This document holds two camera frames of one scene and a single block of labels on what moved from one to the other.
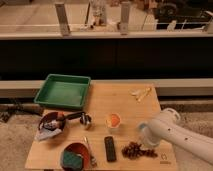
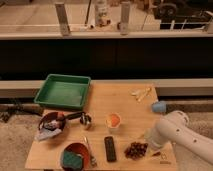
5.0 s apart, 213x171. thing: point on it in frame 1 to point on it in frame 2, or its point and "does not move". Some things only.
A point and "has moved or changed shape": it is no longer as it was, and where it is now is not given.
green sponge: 72,160 does not move
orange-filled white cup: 113,120 does not move
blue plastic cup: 143,129 to 159,106
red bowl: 81,150 does not move
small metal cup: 85,119 does not move
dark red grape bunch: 133,150 has moved or changed shape
